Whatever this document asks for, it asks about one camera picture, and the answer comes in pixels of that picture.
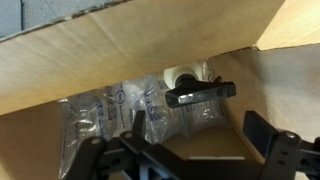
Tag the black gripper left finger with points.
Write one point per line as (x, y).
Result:
(140, 156)

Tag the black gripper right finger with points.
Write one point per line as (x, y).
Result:
(286, 156)

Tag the clear plastic bag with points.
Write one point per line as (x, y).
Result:
(100, 116)

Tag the brown cardboard box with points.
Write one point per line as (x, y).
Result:
(133, 40)

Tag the grey upholstered bench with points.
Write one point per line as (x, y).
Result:
(20, 13)

